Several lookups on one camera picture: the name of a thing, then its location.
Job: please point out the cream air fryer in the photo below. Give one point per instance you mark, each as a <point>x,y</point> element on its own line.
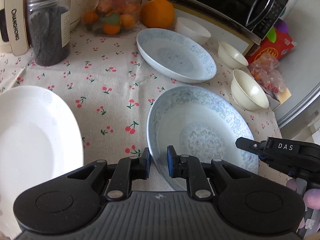
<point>15,16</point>

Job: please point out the black microwave oven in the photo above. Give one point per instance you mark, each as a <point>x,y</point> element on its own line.
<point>225,2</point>

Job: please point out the white gold-edged stand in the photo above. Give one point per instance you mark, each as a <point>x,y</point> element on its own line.
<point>218,30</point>

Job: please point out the clear jar dark contents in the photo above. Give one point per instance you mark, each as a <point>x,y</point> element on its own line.
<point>49,29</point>

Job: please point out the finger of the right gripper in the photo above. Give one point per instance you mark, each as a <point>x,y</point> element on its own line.
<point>252,146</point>

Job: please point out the red gift box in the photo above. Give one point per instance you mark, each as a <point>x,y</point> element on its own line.
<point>276,43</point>

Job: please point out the cherry print tablecloth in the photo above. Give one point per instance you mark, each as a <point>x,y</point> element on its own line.
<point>110,90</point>

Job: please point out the plastic bag of fruit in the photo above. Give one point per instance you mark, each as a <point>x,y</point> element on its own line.
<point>264,70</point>

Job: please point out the cream bowl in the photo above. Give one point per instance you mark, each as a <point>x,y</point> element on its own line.
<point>247,93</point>
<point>231,56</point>

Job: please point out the blue patterned plate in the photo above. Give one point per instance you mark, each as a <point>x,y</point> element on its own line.
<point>200,123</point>
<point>175,55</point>

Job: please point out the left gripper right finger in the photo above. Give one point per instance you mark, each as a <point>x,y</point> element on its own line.
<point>189,168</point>

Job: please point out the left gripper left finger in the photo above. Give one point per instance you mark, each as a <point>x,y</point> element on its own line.
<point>122,174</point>

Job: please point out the glass jar of tangerines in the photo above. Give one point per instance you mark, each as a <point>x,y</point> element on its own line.
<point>109,17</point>

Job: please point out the white ceramic bowl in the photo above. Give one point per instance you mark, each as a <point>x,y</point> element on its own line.
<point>192,30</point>

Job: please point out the white refrigerator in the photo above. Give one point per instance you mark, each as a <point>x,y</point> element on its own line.
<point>300,66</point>

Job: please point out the large orange on table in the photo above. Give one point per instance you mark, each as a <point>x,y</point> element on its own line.
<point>157,14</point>

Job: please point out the plain white plate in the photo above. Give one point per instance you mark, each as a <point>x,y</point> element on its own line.
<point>40,140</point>

